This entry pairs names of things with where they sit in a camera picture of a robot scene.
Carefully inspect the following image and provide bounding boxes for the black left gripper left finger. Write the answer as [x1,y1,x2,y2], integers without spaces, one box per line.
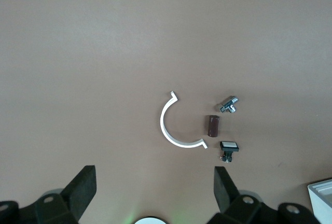
[0,165,97,224]

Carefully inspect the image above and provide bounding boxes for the maroon cylinder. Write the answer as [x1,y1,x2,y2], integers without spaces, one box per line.
[206,114,221,138]

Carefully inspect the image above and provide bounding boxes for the white square push button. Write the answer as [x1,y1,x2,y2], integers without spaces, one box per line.
[216,141,240,163]

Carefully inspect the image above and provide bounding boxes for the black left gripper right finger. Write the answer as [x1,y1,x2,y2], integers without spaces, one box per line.
[207,166,319,224]

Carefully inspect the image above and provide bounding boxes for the brown table mat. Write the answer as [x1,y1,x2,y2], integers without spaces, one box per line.
[0,0,332,224]

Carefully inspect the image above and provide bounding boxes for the chrome valve fitting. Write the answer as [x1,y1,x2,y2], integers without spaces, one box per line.
[215,95,240,114]

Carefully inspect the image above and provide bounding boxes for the white drawer cabinet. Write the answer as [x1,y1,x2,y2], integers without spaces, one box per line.
[307,179,332,224]

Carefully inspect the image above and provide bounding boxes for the white semicircular pipe clamp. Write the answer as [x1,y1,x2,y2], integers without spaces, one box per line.
[159,91,209,150]

